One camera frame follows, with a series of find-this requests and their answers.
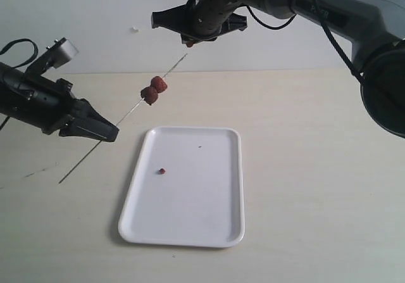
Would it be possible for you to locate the thin metal skewer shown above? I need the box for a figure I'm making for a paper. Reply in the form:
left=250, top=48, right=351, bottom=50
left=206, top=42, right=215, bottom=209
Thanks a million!
left=58, top=53, right=188, bottom=184

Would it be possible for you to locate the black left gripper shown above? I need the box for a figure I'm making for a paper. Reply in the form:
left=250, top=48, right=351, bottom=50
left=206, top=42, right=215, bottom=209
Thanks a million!
left=1, top=63, right=120, bottom=142

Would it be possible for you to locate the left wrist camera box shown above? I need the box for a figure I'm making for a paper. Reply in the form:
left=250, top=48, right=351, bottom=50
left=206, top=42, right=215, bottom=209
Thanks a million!
left=43, top=37, right=78, bottom=70

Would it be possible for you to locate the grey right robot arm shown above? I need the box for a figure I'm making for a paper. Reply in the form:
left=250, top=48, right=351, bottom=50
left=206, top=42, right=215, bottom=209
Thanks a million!
left=151, top=0, right=404, bottom=137

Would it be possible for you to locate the white rectangular plastic tray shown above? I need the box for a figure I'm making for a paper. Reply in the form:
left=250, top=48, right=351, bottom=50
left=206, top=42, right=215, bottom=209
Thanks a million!
left=118, top=126, right=245, bottom=248

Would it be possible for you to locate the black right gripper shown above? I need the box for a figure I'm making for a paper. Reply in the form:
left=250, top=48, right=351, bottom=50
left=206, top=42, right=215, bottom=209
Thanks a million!
left=151, top=0, right=247, bottom=46

